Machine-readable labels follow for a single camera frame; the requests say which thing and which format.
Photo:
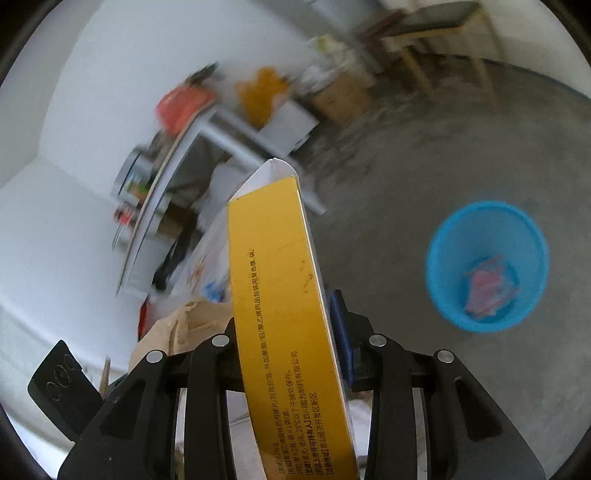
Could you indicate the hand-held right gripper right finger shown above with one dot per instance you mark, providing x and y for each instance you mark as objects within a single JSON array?
[{"x": 340, "y": 332}]

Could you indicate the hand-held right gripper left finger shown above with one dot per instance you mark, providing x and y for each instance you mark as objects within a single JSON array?
[{"x": 217, "y": 364}]

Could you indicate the yellow cardboard box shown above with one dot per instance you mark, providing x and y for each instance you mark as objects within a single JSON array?
[{"x": 277, "y": 300}]

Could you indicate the blue plastic trash bin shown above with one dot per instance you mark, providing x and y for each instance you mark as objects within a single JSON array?
[{"x": 443, "y": 263}]

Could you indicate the brown paper bag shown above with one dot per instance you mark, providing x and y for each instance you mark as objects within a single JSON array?
[{"x": 159, "y": 334}]

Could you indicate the dark cloth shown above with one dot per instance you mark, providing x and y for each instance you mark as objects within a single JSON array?
[{"x": 168, "y": 267}]

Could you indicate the red packet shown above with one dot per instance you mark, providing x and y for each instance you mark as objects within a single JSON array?
[{"x": 491, "y": 288}]

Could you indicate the silver container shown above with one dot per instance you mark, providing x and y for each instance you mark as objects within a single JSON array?
[{"x": 129, "y": 173}]

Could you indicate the white desk with wooden edge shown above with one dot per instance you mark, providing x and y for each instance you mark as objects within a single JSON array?
[{"x": 184, "y": 138}]

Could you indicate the yellow plush toy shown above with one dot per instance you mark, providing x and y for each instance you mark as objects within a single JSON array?
[{"x": 263, "y": 94}]

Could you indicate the red bag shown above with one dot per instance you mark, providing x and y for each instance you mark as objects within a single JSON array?
[{"x": 182, "y": 108}]

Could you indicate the wooden stool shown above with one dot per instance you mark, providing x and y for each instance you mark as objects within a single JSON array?
[{"x": 443, "y": 21}]

